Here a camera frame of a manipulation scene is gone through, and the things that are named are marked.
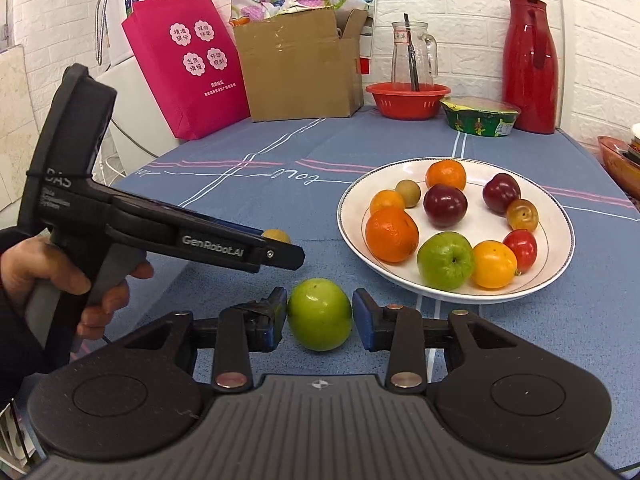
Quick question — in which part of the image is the dark plum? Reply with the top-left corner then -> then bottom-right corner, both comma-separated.
483,172 -> 521,214
423,184 -> 468,229

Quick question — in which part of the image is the red thermos jug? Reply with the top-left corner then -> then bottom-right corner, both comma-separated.
502,0 -> 559,134

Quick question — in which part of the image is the orange tangerine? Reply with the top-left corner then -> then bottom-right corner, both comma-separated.
364,207 -> 420,263
425,159 -> 466,191

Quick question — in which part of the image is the glass pitcher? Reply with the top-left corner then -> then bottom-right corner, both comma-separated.
392,15 -> 438,90

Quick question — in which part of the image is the brown longan front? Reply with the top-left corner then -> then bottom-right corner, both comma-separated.
262,229 -> 291,244

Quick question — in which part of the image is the blue checked tablecloth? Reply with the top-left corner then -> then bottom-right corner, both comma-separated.
14,104 -> 640,470

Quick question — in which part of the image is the yellow orange fruit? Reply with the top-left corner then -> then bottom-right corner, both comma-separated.
472,240 -> 518,289

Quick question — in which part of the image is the small orange kumquat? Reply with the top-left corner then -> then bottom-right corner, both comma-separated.
369,190 -> 405,214

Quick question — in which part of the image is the black straw in pitcher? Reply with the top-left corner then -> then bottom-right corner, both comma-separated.
404,13 -> 420,91

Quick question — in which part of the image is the brownish plum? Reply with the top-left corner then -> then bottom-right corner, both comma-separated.
506,198 -> 539,233

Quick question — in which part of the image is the red cherry tomato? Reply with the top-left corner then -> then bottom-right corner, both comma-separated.
502,229 -> 538,274

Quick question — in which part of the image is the red plastic basket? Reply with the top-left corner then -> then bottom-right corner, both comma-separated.
366,82 -> 451,120

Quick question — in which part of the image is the brown longan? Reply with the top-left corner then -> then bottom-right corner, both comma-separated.
395,179 -> 422,209
262,229 -> 291,244

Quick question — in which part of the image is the small green apple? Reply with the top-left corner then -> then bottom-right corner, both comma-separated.
288,278 -> 352,352

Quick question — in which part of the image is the brown longan back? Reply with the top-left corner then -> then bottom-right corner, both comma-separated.
395,179 -> 422,209

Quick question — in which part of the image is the white appliance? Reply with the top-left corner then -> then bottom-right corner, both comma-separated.
96,0 -> 180,174

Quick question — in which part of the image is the pink tote bag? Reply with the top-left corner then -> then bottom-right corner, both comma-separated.
122,0 -> 250,141

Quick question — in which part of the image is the white ceramic plate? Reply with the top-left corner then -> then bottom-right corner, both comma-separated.
336,157 -> 576,304

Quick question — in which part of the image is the orange glass bowl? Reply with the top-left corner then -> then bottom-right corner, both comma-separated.
598,136 -> 639,200

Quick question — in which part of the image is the green instant noodle bowl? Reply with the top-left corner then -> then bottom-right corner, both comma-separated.
440,96 -> 521,138

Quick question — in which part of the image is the large green apple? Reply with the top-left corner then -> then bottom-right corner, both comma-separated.
416,231 -> 475,290

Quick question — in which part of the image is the brown cardboard box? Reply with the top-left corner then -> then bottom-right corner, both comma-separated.
233,8 -> 368,122

